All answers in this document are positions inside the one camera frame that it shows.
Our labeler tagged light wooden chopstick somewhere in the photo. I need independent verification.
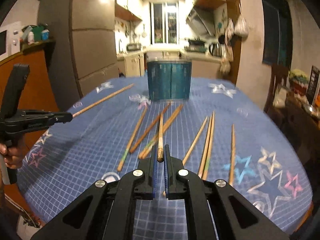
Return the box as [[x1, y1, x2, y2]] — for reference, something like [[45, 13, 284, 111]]
[[182, 117, 208, 165]]

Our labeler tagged far right wooden chopstick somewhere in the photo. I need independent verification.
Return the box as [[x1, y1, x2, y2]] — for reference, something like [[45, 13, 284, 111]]
[[229, 124, 236, 186]]

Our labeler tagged wooden chopstick pair left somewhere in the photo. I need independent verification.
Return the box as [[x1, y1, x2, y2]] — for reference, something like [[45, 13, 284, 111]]
[[138, 103, 183, 159]]

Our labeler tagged blue star-patterned tablecloth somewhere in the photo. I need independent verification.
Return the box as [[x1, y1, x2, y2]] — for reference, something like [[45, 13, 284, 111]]
[[18, 77, 312, 234]]

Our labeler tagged person's left hand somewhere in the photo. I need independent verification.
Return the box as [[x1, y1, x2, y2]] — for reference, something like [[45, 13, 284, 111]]
[[0, 137, 25, 170]]

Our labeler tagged silver refrigerator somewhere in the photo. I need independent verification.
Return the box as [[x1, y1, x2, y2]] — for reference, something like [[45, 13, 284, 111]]
[[37, 0, 119, 111]]

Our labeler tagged electric kettle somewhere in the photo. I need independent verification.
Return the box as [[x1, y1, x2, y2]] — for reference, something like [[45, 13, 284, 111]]
[[208, 42, 222, 57]]

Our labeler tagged black menu sign board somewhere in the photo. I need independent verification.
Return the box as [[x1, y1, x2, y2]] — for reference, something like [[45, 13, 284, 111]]
[[306, 66, 319, 105]]

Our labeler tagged hanging white plastic bag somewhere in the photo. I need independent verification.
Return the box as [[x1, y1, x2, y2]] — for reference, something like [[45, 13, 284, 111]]
[[234, 14, 249, 38]]

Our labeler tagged wooden chopstick green end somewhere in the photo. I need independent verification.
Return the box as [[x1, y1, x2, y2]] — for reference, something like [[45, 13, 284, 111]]
[[202, 111, 215, 180]]

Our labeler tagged teal perforated utensil holder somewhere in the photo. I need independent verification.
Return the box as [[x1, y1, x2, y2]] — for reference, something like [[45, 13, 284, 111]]
[[147, 57, 192, 101]]

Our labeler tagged wooden chopstick green band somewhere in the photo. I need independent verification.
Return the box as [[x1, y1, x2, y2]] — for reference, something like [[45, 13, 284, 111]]
[[117, 107, 148, 172]]

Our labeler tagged wooden chair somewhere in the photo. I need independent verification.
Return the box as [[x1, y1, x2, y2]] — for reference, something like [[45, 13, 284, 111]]
[[264, 64, 289, 126]]

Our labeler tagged cluttered wooden side table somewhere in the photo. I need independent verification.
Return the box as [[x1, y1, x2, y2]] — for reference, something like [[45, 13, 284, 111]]
[[272, 87, 320, 165]]

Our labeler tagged dark wooden chopstick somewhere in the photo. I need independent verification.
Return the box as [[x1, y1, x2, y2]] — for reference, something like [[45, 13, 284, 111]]
[[129, 103, 171, 154]]

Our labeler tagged range hood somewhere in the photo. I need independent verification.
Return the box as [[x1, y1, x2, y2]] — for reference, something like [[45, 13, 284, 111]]
[[186, 7, 215, 37]]

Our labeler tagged white microwave oven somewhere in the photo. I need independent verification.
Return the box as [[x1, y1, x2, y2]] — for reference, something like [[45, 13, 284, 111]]
[[0, 21, 22, 61]]

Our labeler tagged wooden chopstick pair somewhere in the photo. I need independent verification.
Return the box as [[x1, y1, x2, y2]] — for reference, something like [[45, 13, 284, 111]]
[[198, 114, 213, 178], [138, 104, 183, 159], [138, 103, 183, 159]]

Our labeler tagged kitchen window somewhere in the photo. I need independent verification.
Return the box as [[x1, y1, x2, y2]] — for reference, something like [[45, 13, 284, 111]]
[[150, 2, 179, 44]]

